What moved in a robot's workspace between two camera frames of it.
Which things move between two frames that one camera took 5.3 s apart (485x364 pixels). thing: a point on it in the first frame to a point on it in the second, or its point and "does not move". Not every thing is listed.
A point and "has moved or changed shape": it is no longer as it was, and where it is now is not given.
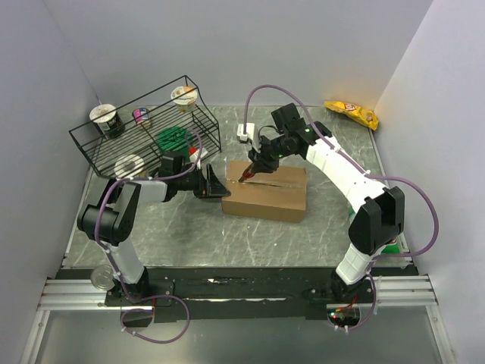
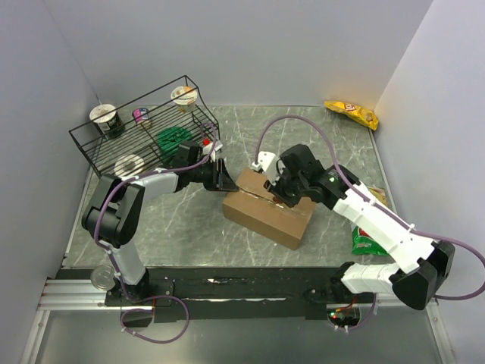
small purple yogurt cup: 140,114 does not move
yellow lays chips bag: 361,114 does not move
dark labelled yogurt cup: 107,119 does not move
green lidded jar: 174,139 does not move
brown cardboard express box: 277,196 has moved or changed shape
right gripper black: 261,161 to 276,190
